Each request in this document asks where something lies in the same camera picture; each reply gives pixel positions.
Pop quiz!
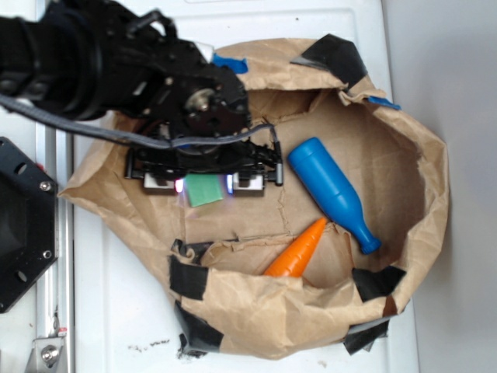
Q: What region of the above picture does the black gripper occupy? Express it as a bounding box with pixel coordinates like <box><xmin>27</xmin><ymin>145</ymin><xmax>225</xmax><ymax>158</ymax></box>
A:
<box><xmin>124</xmin><ymin>65</ymin><xmax>283</xmax><ymax>196</ymax></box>

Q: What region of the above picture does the green rectangular block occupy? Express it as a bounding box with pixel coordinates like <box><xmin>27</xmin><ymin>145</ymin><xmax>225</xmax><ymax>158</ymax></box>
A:
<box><xmin>185</xmin><ymin>174</ymin><xmax>224</xmax><ymax>207</ymax></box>

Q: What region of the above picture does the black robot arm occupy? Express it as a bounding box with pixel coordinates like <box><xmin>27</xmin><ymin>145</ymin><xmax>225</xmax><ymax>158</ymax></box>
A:
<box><xmin>1</xmin><ymin>1</ymin><xmax>283</xmax><ymax>193</ymax></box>

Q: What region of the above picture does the blue toy bottle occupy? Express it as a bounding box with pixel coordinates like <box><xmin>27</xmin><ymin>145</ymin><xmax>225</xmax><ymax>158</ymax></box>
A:
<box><xmin>288</xmin><ymin>138</ymin><xmax>381</xmax><ymax>255</ymax></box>

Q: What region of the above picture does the orange toy carrot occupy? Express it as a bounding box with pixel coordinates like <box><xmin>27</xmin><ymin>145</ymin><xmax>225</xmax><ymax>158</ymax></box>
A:
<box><xmin>263</xmin><ymin>218</ymin><xmax>327</xmax><ymax>277</ymax></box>

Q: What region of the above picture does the brown paper bag tray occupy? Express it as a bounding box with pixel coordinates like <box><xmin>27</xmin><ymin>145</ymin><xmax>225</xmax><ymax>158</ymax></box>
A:
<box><xmin>62</xmin><ymin>39</ymin><xmax>450</xmax><ymax>359</ymax></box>

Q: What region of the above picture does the aluminium rail frame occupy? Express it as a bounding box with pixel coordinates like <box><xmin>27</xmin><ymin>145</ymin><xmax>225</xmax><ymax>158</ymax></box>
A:
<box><xmin>28</xmin><ymin>122</ymin><xmax>76</xmax><ymax>372</ymax></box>

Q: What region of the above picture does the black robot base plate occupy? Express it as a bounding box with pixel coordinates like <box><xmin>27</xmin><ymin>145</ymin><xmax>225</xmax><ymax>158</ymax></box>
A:
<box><xmin>1</xmin><ymin>137</ymin><xmax>57</xmax><ymax>313</ymax></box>

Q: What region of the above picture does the grey braided cable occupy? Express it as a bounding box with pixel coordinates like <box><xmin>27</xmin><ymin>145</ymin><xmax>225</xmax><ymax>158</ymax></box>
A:
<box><xmin>0</xmin><ymin>94</ymin><xmax>281</xmax><ymax>156</ymax></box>

